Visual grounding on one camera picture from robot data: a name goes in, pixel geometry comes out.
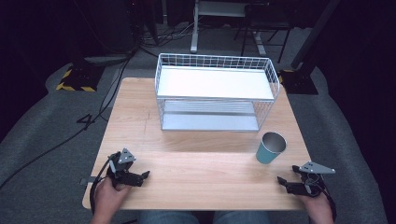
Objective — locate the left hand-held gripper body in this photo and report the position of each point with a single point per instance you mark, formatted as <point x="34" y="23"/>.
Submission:
<point x="120" y="168"/>

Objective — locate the person's left leg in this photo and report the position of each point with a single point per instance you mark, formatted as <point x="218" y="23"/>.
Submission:
<point x="169" y="218"/>

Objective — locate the person's right hand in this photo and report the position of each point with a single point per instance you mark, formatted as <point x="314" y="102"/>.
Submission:
<point x="319" y="207"/>

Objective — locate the black yellow striped stand base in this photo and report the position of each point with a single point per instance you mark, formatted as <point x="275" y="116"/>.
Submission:
<point x="299" y="82"/>
<point x="79" y="79"/>

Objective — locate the person's left hand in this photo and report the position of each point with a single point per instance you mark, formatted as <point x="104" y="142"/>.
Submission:
<point x="109" y="196"/>

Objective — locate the slanted black stand post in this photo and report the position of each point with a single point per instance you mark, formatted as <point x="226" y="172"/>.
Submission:
<point x="314" y="34"/>

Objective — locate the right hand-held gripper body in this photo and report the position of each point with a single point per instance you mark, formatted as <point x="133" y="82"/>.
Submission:
<point x="308" y="185"/>

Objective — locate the grey table edge bracket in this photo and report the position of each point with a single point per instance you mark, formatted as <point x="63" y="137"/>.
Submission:
<point x="87" y="180"/>

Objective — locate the white desk frame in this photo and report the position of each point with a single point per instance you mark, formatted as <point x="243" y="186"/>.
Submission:
<point x="195" y="28"/>

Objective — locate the person's right leg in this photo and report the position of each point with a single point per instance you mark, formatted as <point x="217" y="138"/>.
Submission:
<point x="243" y="218"/>

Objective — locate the black chair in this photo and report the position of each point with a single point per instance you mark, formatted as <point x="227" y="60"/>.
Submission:
<point x="266" y="21"/>

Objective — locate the teal cup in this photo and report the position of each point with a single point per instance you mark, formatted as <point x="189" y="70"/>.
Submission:
<point x="270" y="148"/>

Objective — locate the person's leg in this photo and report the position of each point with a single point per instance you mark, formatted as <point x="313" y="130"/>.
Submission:
<point x="169" y="218"/>
<point x="243" y="218"/>

